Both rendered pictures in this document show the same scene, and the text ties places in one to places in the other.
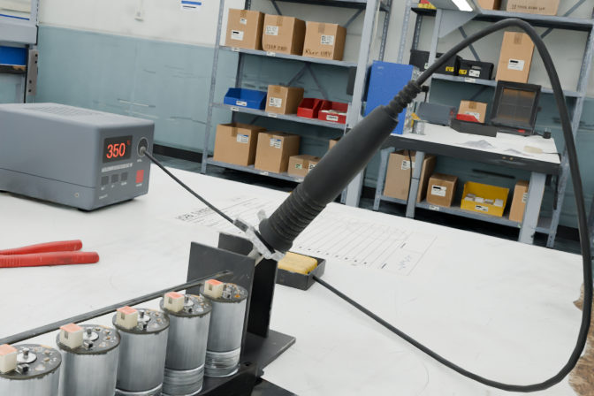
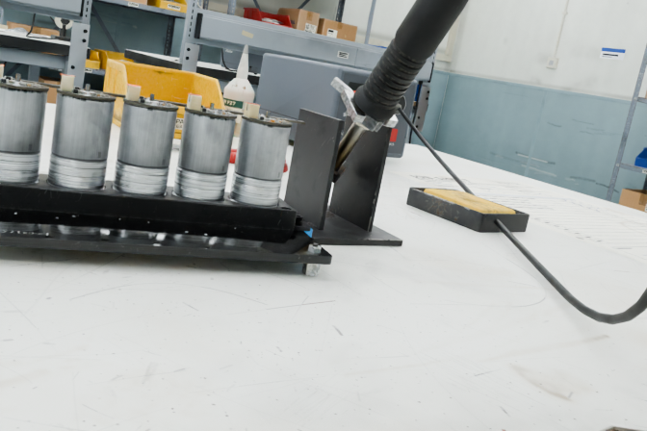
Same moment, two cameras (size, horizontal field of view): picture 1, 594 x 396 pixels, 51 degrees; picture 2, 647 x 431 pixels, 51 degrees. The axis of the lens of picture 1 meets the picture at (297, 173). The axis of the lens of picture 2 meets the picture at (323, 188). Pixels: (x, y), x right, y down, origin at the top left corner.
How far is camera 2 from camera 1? 0.21 m
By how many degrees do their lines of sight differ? 33
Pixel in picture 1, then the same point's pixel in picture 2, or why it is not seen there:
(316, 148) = not seen: outside the picture
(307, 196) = (394, 46)
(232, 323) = (261, 147)
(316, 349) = (419, 255)
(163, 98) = (564, 155)
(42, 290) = not seen: hidden behind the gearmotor
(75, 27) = (483, 76)
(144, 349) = (137, 121)
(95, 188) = not seen: hidden behind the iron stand
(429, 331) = (601, 289)
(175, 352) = (186, 150)
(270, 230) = (362, 90)
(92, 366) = (71, 108)
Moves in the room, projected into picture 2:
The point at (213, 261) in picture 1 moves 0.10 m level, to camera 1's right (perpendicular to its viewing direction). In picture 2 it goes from (312, 126) to (472, 165)
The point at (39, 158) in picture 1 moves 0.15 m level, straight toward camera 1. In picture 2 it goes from (296, 101) to (251, 102)
